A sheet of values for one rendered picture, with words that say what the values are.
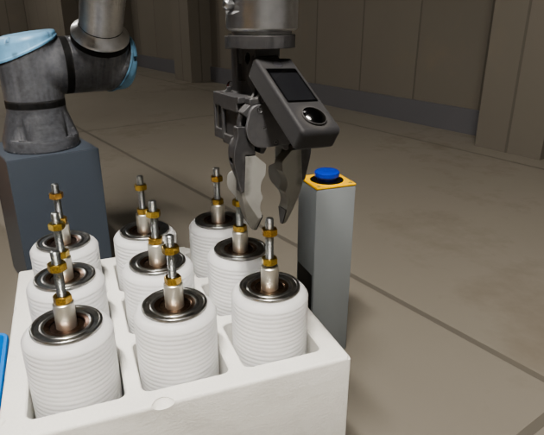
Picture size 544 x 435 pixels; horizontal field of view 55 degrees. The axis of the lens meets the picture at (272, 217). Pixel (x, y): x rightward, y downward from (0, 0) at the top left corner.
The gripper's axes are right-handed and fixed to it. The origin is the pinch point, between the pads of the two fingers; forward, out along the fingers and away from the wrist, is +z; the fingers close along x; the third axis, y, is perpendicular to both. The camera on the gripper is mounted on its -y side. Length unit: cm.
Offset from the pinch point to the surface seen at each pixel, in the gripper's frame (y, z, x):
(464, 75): 127, 7, -186
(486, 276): 18, 35, -68
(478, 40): 122, -9, -186
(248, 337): -1.2, 14.3, 4.1
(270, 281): -0.2, 8.2, 0.3
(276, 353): -3.6, 16.1, 1.5
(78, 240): 27.3, 9.3, 17.0
